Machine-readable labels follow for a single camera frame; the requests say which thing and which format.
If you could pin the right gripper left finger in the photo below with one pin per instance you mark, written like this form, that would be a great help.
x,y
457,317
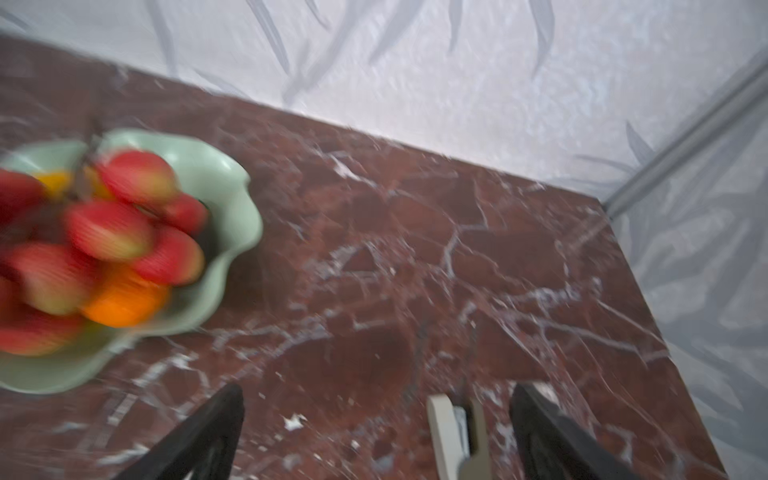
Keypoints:
x,y
203,446

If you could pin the green yellow fake mango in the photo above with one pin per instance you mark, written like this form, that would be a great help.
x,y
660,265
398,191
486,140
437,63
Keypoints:
x,y
57,182

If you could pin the light green scalloped fruit bowl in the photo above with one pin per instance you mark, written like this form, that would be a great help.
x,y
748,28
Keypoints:
x,y
235,227

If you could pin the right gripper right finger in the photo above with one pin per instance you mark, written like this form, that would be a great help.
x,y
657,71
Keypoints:
x,y
553,446

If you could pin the small orange fake tangerine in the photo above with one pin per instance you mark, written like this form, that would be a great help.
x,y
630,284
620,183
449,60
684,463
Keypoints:
x,y
124,299

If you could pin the white plastic clip piece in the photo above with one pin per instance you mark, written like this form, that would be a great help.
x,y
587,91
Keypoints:
x,y
460,439

